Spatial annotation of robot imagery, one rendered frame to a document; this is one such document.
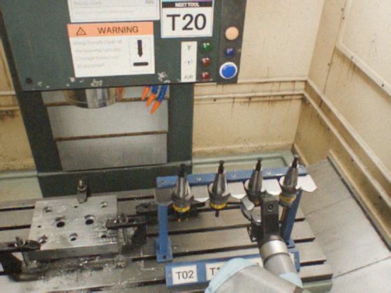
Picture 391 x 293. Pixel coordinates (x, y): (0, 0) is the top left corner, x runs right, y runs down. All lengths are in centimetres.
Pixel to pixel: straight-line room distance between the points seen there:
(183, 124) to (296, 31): 74
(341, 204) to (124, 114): 99
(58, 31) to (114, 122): 88
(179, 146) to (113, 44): 104
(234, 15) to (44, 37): 36
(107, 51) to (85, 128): 88
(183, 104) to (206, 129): 55
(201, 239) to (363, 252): 63
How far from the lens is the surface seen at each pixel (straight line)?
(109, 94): 100
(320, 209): 183
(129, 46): 80
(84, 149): 173
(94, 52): 81
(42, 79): 84
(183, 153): 181
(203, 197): 117
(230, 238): 148
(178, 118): 169
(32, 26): 80
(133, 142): 170
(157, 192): 118
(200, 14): 79
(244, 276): 73
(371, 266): 166
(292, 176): 121
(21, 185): 230
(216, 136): 223
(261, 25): 198
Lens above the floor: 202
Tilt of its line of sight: 37 degrees down
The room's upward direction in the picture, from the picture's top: 2 degrees clockwise
